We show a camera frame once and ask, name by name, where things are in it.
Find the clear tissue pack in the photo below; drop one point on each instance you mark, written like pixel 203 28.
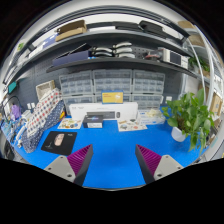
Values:
pixel 151 116

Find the green plant in white pot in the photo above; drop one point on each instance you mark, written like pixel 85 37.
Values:
pixel 188 116

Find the white woven basket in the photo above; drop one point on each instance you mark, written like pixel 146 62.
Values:
pixel 45 89

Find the navy polka dot cloth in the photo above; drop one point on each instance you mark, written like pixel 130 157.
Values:
pixel 33 141

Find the dark wall shelf unit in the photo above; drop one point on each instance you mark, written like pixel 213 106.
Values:
pixel 110 61

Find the black mouse pad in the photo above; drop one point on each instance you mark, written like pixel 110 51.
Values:
pixel 70 146

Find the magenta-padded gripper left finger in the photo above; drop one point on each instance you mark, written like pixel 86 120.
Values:
pixel 60 166

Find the yellow and blue box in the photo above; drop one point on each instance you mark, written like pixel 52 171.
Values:
pixel 112 97

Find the small black box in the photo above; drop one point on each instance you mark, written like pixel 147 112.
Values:
pixel 92 122

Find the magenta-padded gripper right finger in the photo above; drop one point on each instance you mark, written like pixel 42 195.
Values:
pixel 167 165

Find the long white keyboard box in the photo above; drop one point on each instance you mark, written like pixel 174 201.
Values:
pixel 83 108

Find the white sticker sheet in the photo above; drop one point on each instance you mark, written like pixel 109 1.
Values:
pixel 69 124
pixel 131 126

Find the red and blue checkered cloth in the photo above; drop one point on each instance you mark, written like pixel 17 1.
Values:
pixel 43 111

